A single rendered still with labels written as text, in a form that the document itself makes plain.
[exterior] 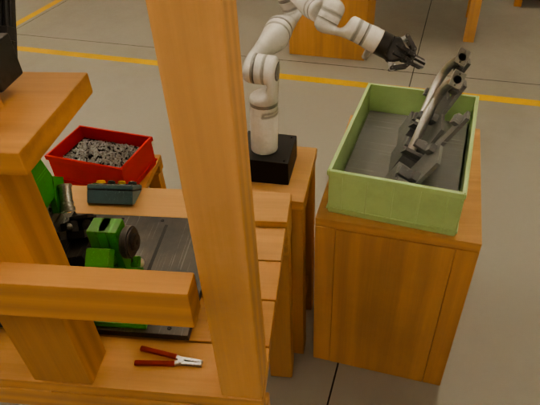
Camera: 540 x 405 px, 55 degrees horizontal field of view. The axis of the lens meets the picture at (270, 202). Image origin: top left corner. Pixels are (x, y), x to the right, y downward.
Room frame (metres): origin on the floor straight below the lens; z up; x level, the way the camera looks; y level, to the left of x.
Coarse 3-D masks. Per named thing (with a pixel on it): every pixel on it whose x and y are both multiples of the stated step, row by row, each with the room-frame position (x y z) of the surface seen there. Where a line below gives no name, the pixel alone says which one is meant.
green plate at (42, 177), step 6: (42, 162) 1.15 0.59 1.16; (36, 168) 1.12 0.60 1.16; (42, 168) 1.14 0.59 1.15; (36, 174) 1.11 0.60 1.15; (42, 174) 1.12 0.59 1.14; (48, 174) 1.14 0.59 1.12; (36, 180) 1.10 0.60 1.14; (42, 180) 1.11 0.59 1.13; (48, 180) 1.13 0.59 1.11; (42, 186) 1.10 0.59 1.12; (48, 186) 1.12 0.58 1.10; (42, 192) 1.09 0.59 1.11; (48, 192) 1.10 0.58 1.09; (48, 198) 1.09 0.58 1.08; (48, 204) 1.08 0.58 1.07
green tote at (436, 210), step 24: (384, 96) 1.84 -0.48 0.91; (408, 96) 1.81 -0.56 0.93; (360, 120) 1.71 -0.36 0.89; (336, 168) 1.37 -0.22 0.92; (336, 192) 1.30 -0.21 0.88; (360, 192) 1.27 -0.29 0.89; (384, 192) 1.24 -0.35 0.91; (408, 192) 1.22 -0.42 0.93; (432, 192) 1.19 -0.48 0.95; (456, 192) 1.17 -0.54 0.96; (360, 216) 1.27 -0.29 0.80; (384, 216) 1.24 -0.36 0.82; (408, 216) 1.21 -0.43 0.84; (432, 216) 1.19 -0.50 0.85; (456, 216) 1.16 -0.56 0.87
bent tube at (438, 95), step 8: (456, 72) 1.47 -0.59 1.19; (448, 80) 1.48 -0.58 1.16; (456, 80) 1.48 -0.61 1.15; (440, 88) 1.52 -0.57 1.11; (448, 88) 1.49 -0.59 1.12; (456, 88) 1.43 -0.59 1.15; (432, 96) 1.53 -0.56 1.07; (440, 96) 1.52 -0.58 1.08; (432, 104) 1.51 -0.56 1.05; (424, 112) 1.50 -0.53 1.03; (432, 112) 1.50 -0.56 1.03; (424, 120) 1.48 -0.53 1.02; (416, 128) 1.47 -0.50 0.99; (424, 128) 1.46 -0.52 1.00; (416, 136) 1.44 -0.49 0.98
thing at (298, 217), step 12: (312, 180) 1.54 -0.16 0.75; (312, 192) 1.54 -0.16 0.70; (312, 204) 1.54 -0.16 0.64; (300, 216) 1.30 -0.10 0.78; (312, 216) 1.54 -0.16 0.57; (300, 228) 1.30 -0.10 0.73; (312, 228) 1.54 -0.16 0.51; (300, 240) 1.30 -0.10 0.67; (312, 240) 1.54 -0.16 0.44; (300, 252) 1.30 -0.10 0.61; (312, 252) 1.54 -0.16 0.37; (300, 264) 1.30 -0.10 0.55; (312, 264) 1.54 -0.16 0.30; (300, 276) 1.30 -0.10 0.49; (312, 276) 1.54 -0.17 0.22; (300, 288) 1.30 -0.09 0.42; (312, 288) 1.55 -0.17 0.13; (300, 300) 1.30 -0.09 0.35; (312, 300) 1.55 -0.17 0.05; (300, 312) 1.30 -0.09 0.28; (300, 324) 1.30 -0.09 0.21; (300, 336) 1.30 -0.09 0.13; (300, 348) 1.30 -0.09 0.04
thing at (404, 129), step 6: (468, 60) 1.65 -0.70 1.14; (456, 66) 1.65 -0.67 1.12; (468, 66) 1.63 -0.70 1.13; (444, 96) 1.62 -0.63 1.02; (444, 102) 1.58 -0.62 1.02; (438, 108) 1.60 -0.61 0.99; (408, 120) 1.65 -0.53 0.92; (402, 126) 1.68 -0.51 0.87; (402, 132) 1.63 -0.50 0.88; (408, 132) 1.57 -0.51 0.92; (414, 132) 1.56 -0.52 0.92
